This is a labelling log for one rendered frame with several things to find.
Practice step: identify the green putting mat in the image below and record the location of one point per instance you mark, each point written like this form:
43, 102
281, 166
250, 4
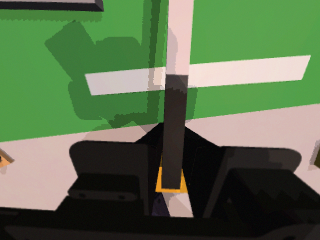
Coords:
45, 54

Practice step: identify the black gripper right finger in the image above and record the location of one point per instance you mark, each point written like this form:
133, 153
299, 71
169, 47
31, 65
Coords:
205, 166

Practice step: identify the orange block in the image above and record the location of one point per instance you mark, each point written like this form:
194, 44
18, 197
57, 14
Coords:
158, 187

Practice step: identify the yellow block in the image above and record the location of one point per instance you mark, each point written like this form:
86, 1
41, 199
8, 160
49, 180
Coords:
317, 161

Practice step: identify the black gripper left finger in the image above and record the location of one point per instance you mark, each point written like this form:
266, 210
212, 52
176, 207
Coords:
140, 158

